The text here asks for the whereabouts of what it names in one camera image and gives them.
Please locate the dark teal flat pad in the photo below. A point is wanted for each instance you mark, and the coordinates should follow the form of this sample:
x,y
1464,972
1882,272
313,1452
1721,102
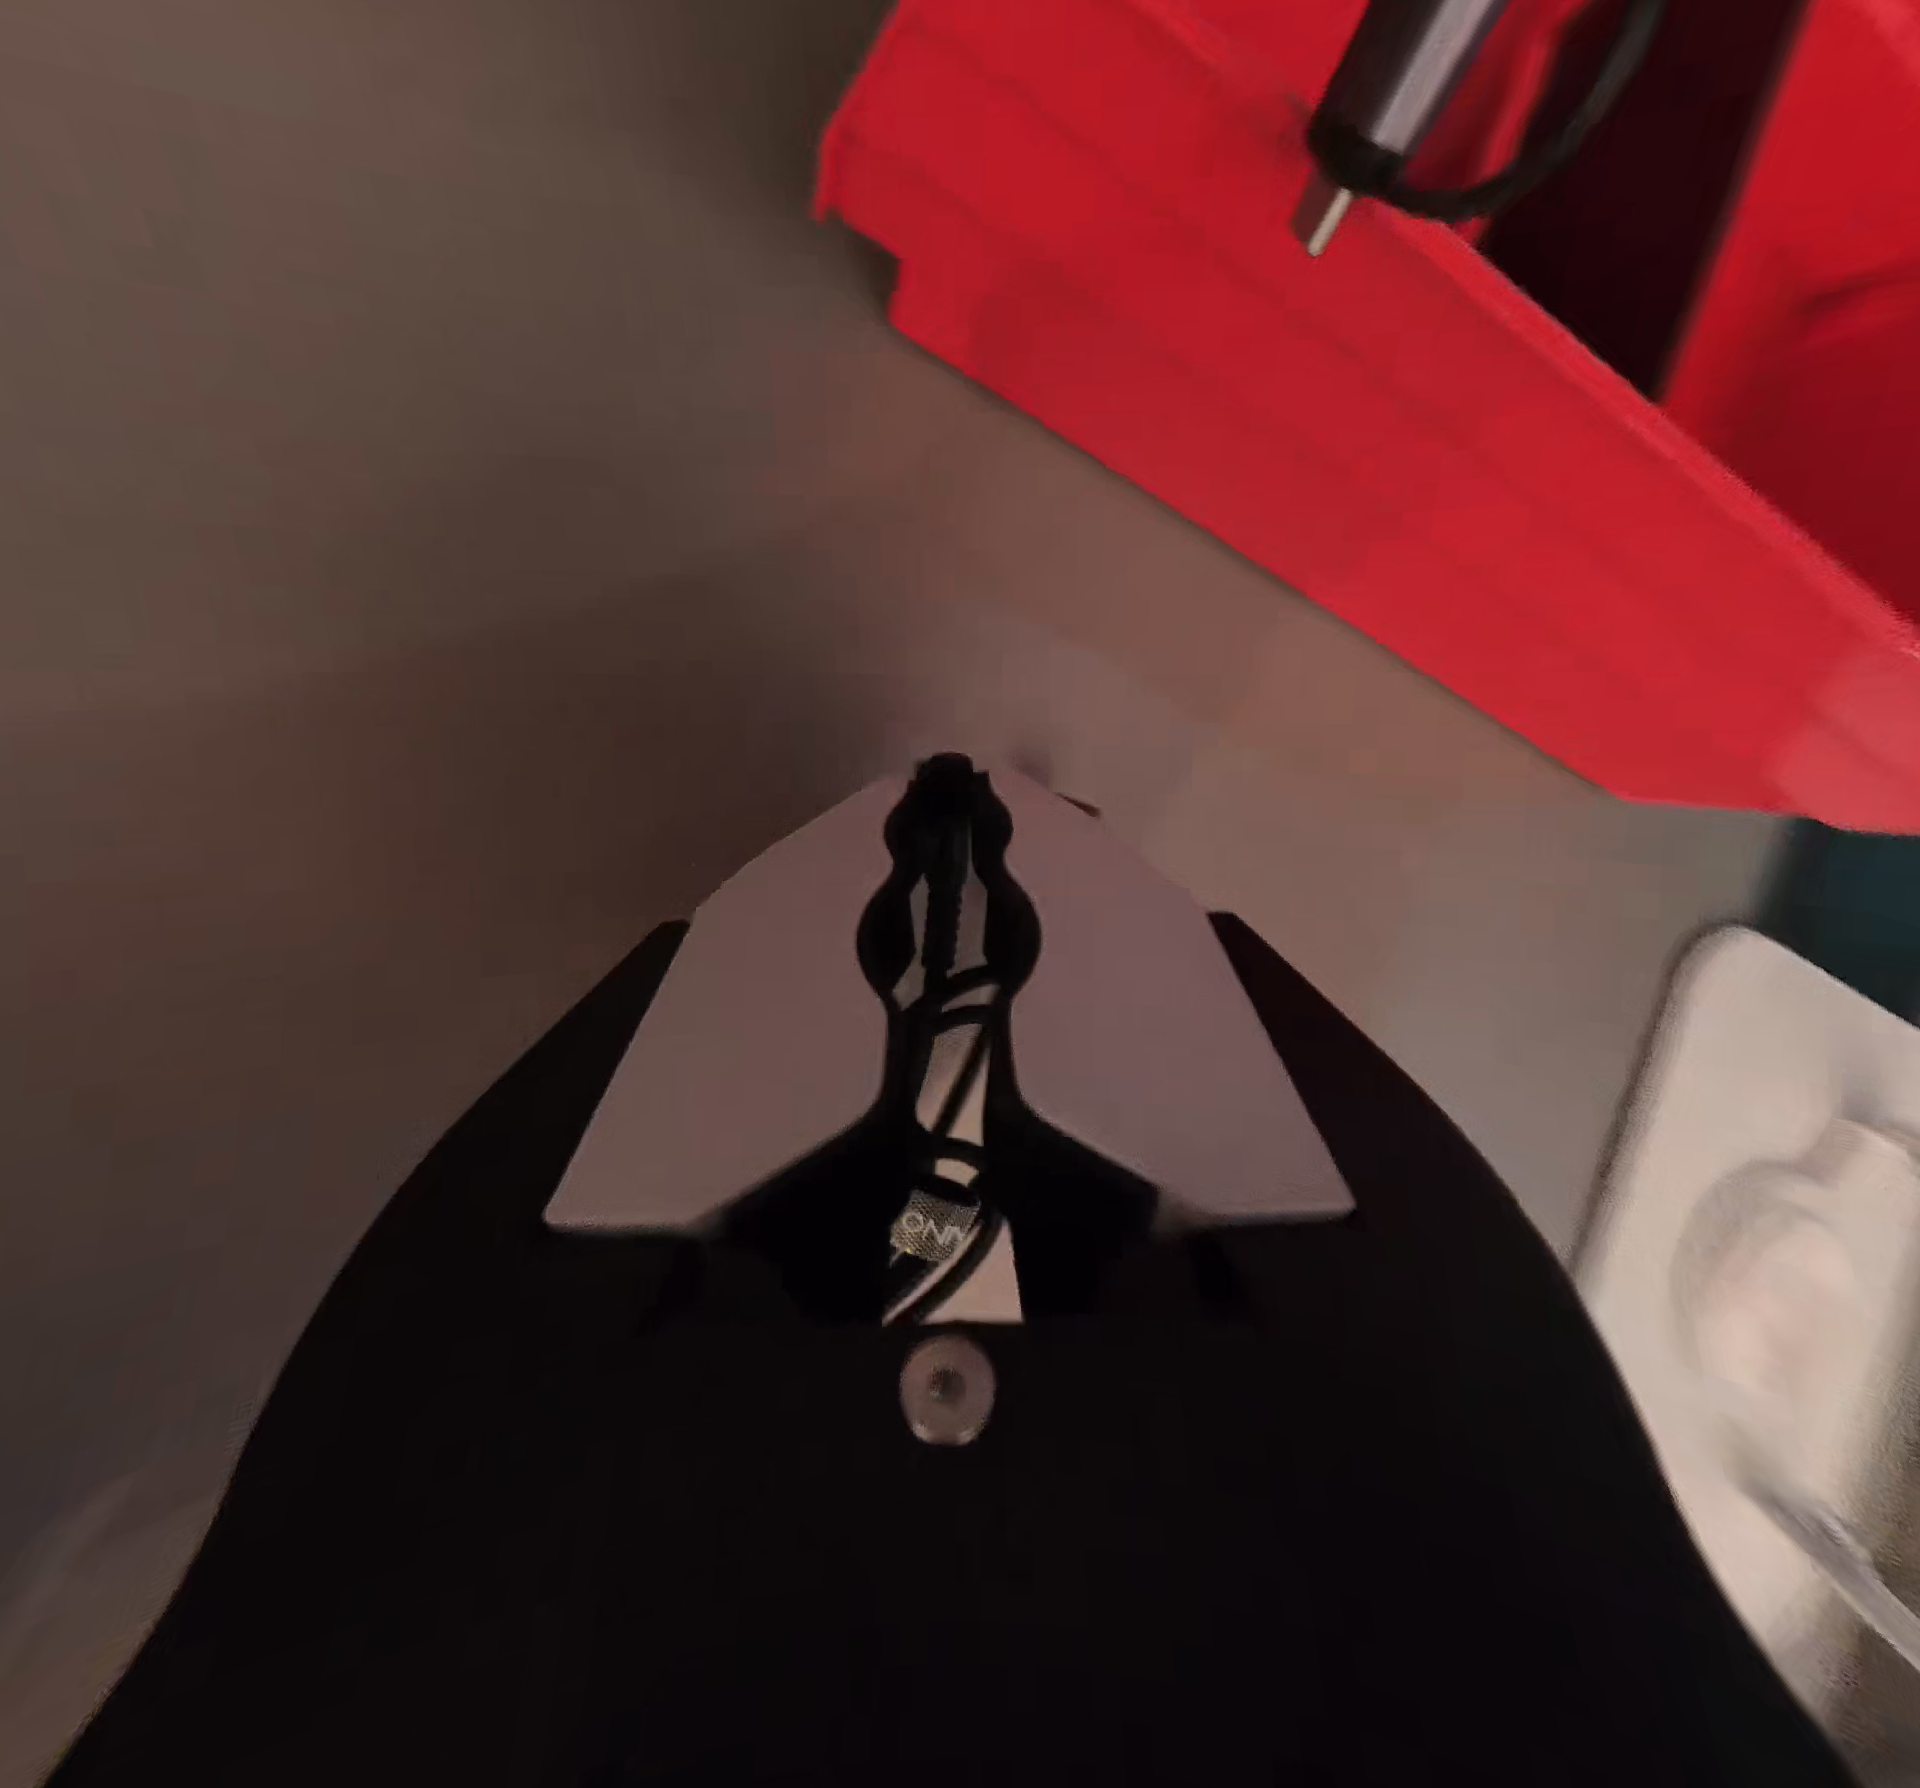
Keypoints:
x,y
1869,918

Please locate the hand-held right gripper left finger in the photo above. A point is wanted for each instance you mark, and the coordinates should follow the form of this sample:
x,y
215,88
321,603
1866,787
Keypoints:
x,y
705,1068

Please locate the silver usb hub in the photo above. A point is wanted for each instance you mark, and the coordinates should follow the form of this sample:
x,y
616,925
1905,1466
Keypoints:
x,y
1424,32

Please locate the red plastic bin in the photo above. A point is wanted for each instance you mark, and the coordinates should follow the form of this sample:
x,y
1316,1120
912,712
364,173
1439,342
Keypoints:
x,y
1201,393

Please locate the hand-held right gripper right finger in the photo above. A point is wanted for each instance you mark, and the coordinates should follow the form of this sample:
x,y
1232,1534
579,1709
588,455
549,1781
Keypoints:
x,y
1171,1068

